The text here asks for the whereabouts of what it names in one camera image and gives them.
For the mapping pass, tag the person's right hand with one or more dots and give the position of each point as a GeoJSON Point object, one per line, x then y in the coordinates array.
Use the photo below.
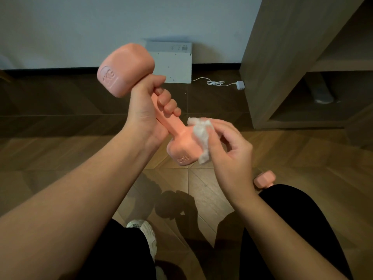
{"type": "Point", "coordinates": [236, 163]}

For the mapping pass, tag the person's left hand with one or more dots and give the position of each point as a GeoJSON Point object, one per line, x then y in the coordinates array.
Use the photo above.
{"type": "Point", "coordinates": [142, 110]}

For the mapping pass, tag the person's left thumb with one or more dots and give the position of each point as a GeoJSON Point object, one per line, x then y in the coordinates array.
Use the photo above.
{"type": "Point", "coordinates": [153, 80]}

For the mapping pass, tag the person's left middle finger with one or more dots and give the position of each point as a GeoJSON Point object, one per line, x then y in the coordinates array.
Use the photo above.
{"type": "Point", "coordinates": [165, 97]}

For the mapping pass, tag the person's left little finger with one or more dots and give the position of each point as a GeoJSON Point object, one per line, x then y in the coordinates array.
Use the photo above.
{"type": "Point", "coordinates": [177, 112]}

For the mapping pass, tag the person's right thumb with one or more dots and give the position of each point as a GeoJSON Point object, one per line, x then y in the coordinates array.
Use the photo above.
{"type": "Point", "coordinates": [212, 148]}

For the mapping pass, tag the white tissue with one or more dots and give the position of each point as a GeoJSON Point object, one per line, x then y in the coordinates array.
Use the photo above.
{"type": "Point", "coordinates": [201, 133]}

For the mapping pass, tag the pink dumbbell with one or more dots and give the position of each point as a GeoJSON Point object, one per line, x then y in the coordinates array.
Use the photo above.
{"type": "Point", "coordinates": [263, 179]}
{"type": "Point", "coordinates": [125, 67]}

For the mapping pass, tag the person's left forearm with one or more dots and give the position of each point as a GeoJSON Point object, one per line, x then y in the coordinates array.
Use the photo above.
{"type": "Point", "coordinates": [72, 207]}

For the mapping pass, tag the person's right forearm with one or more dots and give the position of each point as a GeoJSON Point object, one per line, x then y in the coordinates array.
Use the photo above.
{"type": "Point", "coordinates": [274, 239]}

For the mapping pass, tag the white flat metal box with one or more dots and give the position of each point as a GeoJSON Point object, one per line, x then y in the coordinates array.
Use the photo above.
{"type": "Point", "coordinates": [173, 62]}

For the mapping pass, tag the white power adapter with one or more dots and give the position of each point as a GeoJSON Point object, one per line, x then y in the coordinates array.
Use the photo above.
{"type": "Point", "coordinates": [240, 85]}

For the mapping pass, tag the white sneaker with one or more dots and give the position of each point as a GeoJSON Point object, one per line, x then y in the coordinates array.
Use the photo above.
{"type": "Point", "coordinates": [145, 233]}

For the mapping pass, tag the black trousers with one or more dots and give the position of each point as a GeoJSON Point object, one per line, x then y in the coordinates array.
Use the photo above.
{"type": "Point", "coordinates": [294, 218]}

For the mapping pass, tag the wooden shelf cabinet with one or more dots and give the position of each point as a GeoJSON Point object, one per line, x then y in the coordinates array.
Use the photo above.
{"type": "Point", "coordinates": [279, 55]}

